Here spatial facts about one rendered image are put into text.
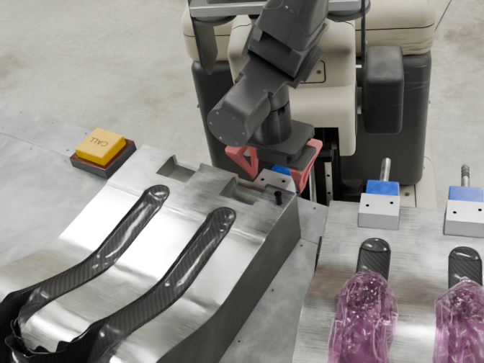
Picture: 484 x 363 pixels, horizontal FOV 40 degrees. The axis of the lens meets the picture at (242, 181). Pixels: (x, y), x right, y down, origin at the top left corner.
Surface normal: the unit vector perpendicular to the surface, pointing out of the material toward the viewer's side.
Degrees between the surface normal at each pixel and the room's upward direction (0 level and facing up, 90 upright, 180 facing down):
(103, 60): 0
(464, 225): 90
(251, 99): 26
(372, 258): 2
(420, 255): 0
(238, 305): 90
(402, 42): 90
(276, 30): 99
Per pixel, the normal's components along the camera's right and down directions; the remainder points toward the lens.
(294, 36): -0.53, 0.73
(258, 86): 0.22, -0.47
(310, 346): -0.18, -0.53
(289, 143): -0.12, -0.72
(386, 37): -0.14, 0.70
